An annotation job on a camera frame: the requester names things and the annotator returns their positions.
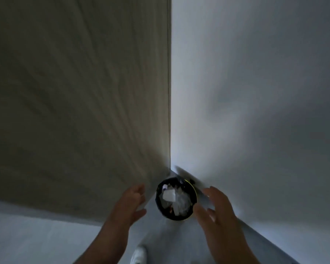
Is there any round bin with black bag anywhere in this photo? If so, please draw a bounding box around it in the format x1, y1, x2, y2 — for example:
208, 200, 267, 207
155, 176, 198, 221

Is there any person's right hand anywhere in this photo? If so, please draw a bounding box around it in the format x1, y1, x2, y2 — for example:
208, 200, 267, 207
194, 186, 240, 241

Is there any person's right forearm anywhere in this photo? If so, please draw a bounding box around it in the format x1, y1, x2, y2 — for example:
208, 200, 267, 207
203, 234, 261, 264

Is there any white shoe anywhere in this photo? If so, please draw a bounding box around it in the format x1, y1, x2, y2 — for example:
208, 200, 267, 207
130, 246, 148, 264

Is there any light wooden cabinet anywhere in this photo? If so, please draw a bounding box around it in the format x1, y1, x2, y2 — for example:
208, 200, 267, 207
0, 0, 172, 226

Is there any white crumpled paper trash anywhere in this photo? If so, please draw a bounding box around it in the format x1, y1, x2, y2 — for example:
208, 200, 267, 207
161, 188, 193, 217

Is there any person's left hand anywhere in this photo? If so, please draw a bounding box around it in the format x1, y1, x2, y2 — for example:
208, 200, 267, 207
110, 184, 148, 229

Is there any person's left forearm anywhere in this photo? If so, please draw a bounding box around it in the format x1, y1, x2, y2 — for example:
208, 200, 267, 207
73, 222, 131, 264

